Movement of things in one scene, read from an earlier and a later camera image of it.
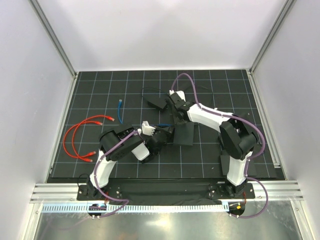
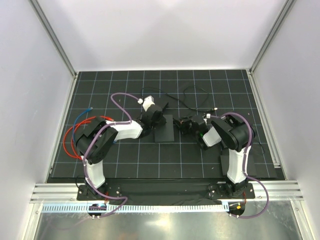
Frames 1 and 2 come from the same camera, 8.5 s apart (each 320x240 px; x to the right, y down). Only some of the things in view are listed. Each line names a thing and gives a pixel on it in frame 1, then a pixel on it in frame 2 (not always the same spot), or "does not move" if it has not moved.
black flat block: [252, 170] does not move
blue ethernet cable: [119, 116] -> [74, 126]
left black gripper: [169, 130] -> [162, 122]
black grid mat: [100, 100] does not move
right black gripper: [177, 120] -> [183, 123]
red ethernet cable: [98, 123] does not move
